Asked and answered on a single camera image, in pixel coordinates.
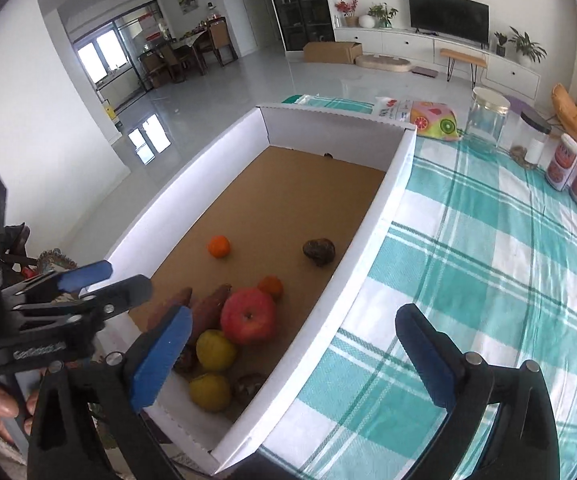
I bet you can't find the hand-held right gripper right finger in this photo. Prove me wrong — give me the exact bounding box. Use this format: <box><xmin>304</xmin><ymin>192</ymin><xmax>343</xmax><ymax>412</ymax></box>
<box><xmin>395</xmin><ymin>304</ymin><xmax>560</xmax><ymax>480</ymax></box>

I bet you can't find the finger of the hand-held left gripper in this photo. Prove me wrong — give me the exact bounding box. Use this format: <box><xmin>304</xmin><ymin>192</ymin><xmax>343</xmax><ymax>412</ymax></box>
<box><xmin>2</xmin><ymin>261</ymin><xmax>114</xmax><ymax>306</ymax></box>
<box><xmin>18</xmin><ymin>275</ymin><xmax>153</xmax><ymax>328</ymax></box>

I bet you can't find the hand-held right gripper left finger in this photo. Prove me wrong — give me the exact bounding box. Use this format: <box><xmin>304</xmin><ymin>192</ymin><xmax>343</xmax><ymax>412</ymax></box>
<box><xmin>27</xmin><ymin>305</ymin><xmax>194</xmax><ymax>480</ymax></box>

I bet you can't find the reddish brown sweet potato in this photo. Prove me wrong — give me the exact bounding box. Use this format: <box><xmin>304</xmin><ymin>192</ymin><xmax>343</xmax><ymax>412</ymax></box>
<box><xmin>148</xmin><ymin>287</ymin><xmax>192</xmax><ymax>331</ymax></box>
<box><xmin>191</xmin><ymin>284</ymin><xmax>232</xmax><ymax>346</ymax></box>

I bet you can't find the small yellow citrus fruit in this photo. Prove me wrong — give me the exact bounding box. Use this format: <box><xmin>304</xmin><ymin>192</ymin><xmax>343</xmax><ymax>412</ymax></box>
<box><xmin>196</xmin><ymin>329</ymin><xmax>239</xmax><ymax>372</ymax></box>

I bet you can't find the large yellow citrus fruit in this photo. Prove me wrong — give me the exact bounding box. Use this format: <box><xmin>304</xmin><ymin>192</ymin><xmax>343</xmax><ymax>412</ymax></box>
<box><xmin>188</xmin><ymin>372</ymin><xmax>232</xmax><ymax>413</ymax></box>

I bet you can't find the dark brown round fruit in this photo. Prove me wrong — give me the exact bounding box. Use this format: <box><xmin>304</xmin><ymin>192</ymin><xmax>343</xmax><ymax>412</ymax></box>
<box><xmin>303</xmin><ymin>238</ymin><xmax>336</xmax><ymax>267</ymax></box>
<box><xmin>232</xmin><ymin>372</ymin><xmax>268</xmax><ymax>406</ymax></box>

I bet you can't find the red apple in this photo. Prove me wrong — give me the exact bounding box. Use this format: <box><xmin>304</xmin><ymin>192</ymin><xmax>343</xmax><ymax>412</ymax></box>
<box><xmin>220</xmin><ymin>287</ymin><xmax>277</xmax><ymax>346</ymax></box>

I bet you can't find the small orange tangerine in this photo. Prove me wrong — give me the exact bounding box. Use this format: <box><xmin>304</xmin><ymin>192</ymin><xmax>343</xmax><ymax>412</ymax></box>
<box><xmin>207</xmin><ymin>235</ymin><xmax>231</xmax><ymax>259</ymax></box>
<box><xmin>258</xmin><ymin>276</ymin><xmax>284</xmax><ymax>302</ymax></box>

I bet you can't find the white cardboard box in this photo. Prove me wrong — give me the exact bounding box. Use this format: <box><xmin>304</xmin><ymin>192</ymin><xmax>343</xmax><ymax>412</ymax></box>
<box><xmin>103</xmin><ymin>104</ymin><xmax>418</xmax><ymax>476</ymax></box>

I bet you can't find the teal checkered tablecloth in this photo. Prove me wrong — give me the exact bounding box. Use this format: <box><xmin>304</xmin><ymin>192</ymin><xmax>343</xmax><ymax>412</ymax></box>
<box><xmin>263</xmin><ymin>95</ymin><xmax>577</xmax><ymax>480</ymax></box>

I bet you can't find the brown dining chair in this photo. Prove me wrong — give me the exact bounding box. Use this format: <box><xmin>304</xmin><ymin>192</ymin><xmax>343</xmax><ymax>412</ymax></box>
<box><xmin>138</xmin><ymin>42</ymin><xmax>186</xmax><ymax>90</ymax></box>
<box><xmin>207</xmin><ymin>17</ymin><xmax>239</xmax><ymax>67</ymax></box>

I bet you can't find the fruit print tissue pack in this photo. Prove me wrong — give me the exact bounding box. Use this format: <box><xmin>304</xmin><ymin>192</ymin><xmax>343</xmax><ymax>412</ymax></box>
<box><xmin>411</xmin><ymin>101</ymin><xmax>464</xmax><ymax>142</ymax></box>

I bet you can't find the clear jar black lid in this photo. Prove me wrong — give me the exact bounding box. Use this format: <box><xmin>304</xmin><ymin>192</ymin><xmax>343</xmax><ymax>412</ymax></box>
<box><xmin>509</xmin><ymin>110</ymin><xmax>553</xmax><ymax>168</ymax></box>

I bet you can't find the glass jar white lid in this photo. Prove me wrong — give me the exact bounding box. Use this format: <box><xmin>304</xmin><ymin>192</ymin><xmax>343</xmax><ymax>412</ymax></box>
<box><xmin>465</xmin><ymin>86</ymin><xmax>512</xmax><ymax>153</ymax></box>

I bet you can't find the white red plastic packet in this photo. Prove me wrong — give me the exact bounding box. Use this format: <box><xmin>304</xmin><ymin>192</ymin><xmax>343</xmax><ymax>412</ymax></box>
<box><xmin>375</xmin><ymin>97</ymin><xmax>414</xmax><ymax>123</ymax></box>

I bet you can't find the dark dining table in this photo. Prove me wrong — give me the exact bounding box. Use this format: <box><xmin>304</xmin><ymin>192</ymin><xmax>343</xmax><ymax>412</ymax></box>
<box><xmin>168</xmin><ymin>30</ymin><xmax>214</xmax><ymax>77</ymax></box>

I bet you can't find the beige pet bed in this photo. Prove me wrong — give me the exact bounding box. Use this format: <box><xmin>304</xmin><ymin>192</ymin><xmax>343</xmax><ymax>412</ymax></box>
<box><xmin>356</xmin><ymin>54</ymin><xmax>413</xmax><ymax>73</ymax></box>

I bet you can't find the wooden bench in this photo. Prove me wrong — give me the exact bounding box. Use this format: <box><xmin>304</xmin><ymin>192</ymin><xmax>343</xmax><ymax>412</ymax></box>
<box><xmin>439</xmin><ymin>48</ymin><xmax>488</xmax><ymax>82</ymax></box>

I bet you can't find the white television cabinet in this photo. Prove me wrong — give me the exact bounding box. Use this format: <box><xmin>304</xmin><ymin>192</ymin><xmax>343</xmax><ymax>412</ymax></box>
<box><xmin>333</xmin><ymin>27</ymin><xmax>542</xmax><ymax>101</ymax></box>

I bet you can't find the brown cardboard box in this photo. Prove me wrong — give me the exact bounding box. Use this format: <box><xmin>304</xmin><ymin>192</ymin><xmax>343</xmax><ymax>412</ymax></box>
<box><xmin>303</xmin><ymin>41</ymin><xmax>363</xmax><ymax>65</ymax></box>

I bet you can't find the large green potted plant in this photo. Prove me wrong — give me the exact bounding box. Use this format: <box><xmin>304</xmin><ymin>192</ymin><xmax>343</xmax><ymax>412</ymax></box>
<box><xmin>509</xmin><ymin>26</ymin><xmax>548</xmax><ymax>65</ymax></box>

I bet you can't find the black display cabinet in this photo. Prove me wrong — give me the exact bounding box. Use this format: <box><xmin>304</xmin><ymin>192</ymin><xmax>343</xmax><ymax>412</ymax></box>
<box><xmin>261</xmin><ymin>0</ymin><xmax>336</xmax><ymax>52</ymax></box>

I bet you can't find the black television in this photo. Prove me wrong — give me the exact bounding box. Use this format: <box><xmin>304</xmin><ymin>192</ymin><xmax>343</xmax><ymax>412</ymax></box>
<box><xmin>407</xmin><ymin>0</ymin><xmax>490</xmax><ymax>43</ymax></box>

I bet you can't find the green leafy table plant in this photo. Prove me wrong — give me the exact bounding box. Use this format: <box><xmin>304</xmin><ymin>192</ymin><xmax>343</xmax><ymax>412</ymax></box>
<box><xmin>367</xmin><ymin>2</ymin><xmax>399</xmax><ymax>28</ymax></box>

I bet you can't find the red flower vase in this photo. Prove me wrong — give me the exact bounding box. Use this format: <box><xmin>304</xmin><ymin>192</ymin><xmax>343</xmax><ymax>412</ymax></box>
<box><xmin>335</xmin><ymin>0</ymin><xmax>360</xmax><ymax>27</ymax></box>

